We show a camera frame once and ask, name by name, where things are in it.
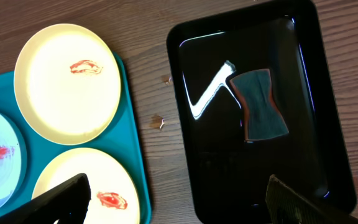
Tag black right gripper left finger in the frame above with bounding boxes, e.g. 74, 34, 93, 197
0, 173, 91, 224

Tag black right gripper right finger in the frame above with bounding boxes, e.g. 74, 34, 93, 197
265, 175, 358, 224

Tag yellow plate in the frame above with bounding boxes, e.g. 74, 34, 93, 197
32, 147, 140, 224
14, 24, 121, 146

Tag teal plastic tray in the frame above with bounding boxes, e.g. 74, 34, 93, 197
0, 55, 152, 223

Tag black tray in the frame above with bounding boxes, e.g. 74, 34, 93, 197
167, 1, 357, 223

